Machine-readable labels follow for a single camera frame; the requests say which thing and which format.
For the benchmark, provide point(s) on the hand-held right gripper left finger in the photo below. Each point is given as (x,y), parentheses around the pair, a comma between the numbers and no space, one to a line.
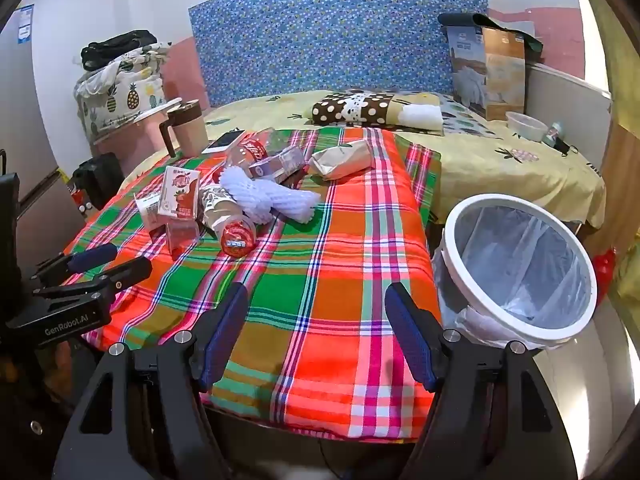
(225,332)

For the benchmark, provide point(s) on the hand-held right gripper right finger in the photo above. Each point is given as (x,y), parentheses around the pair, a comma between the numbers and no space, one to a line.
(410,340)

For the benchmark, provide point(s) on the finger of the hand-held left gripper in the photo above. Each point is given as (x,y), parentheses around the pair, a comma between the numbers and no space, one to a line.
(125,272)
(95,256)

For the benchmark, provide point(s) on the small white drink carton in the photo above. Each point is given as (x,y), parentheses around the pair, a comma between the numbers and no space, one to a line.
(148,211)

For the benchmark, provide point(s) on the brown drink carton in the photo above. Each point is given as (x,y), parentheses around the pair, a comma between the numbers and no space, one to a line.
(181,236)

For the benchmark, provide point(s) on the red white milk carton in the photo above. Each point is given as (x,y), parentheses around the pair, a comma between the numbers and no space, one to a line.
(178,192)

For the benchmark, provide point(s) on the clear cup with red lid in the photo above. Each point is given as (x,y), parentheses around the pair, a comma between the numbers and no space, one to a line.
(238,236)

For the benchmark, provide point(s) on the patterned paper cup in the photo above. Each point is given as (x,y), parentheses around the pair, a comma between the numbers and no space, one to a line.
(216,205)

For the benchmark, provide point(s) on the clear plastic bin liner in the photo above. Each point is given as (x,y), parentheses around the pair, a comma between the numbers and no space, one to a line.
(525,260)

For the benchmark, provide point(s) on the white foam net sleeve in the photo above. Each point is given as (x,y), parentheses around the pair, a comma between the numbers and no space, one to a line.
(270,195)

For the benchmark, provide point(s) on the clear bottle with red label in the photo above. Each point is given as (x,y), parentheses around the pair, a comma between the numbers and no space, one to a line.
(250,152)

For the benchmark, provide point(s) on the silver drink carton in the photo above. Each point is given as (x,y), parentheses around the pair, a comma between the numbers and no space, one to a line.
(277,162)

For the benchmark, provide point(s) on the white round trash bin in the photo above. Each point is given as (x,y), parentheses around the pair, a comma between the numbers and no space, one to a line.
(587,280)

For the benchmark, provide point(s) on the brown paper bag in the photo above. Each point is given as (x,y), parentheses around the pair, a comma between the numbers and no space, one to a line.
(342,160)

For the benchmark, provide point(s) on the black floor bag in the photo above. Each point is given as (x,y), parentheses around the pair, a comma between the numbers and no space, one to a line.
(100,177)

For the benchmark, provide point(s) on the plaid blanket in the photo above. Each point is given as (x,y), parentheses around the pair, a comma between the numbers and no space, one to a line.
(320,280)

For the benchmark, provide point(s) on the grey refrigerator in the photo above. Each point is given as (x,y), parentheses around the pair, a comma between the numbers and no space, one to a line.
(20,125)

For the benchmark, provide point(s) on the white smartphone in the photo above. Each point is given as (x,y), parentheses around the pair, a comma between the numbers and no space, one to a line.
(223,142)

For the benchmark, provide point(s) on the yellow printed bed sheet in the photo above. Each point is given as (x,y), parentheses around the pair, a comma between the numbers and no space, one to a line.
(500,185)

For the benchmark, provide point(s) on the red detergent bottle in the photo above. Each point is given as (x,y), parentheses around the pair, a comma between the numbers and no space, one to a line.
(605,275)

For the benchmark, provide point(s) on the black bag on quilt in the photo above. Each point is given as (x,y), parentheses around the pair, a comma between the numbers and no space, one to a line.
(117,47)

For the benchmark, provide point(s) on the white folded towel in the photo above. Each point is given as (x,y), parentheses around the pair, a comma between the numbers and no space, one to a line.
(422,116)

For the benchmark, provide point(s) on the brown polka dot pillow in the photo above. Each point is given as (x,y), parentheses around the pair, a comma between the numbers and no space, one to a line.
(350,107)

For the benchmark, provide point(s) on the white plastic bowl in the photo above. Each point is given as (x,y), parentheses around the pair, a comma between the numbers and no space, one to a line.
(525,127)

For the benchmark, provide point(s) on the black clip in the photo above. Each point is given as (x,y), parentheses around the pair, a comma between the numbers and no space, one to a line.
(565,147)

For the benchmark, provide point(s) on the small green can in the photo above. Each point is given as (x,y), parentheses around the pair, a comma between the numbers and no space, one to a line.
(555,132)

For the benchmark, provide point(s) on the wooden board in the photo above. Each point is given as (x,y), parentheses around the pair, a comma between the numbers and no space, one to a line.
(620,185)

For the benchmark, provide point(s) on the cardboard bedding box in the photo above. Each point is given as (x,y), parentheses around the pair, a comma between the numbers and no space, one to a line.
(490,75)

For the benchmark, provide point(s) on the white panel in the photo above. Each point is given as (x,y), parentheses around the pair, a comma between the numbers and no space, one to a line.
(565,105)

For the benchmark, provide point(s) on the blue floral headboard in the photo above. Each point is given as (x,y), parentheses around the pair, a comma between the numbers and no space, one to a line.
(325,35)

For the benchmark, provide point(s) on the yellow curtain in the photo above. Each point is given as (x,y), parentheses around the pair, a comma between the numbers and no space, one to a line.
(622,60)

